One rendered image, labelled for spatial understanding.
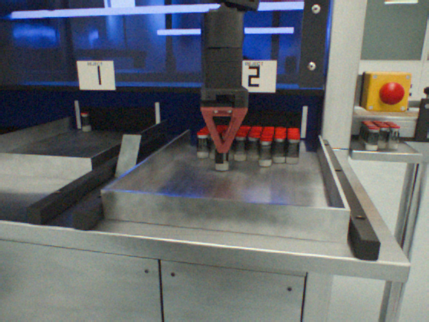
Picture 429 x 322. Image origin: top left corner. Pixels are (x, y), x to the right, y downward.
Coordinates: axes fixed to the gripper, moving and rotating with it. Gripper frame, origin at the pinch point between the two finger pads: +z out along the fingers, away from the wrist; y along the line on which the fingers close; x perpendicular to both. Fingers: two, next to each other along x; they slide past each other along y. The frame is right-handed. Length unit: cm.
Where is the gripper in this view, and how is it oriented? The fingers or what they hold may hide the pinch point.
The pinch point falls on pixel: (222, 146)
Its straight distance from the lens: 53.3
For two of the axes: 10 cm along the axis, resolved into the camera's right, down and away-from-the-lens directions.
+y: -0.4, -3.1, 9.5
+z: 0.0, 9.5, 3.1
